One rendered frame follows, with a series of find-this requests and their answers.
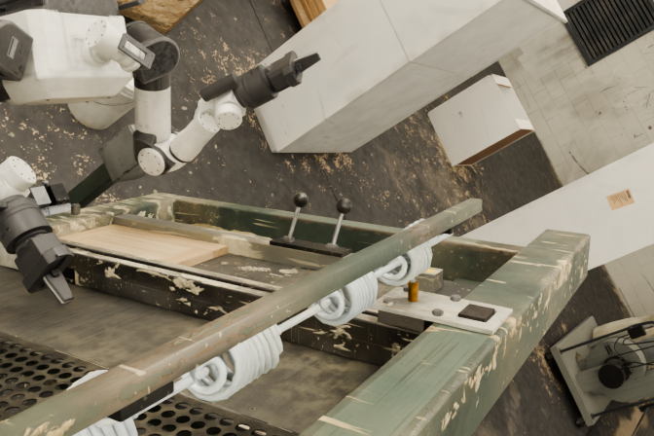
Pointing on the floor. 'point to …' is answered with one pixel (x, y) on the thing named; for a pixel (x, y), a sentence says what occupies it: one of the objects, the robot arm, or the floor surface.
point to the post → (90, 187)
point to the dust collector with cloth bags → (607, 364)
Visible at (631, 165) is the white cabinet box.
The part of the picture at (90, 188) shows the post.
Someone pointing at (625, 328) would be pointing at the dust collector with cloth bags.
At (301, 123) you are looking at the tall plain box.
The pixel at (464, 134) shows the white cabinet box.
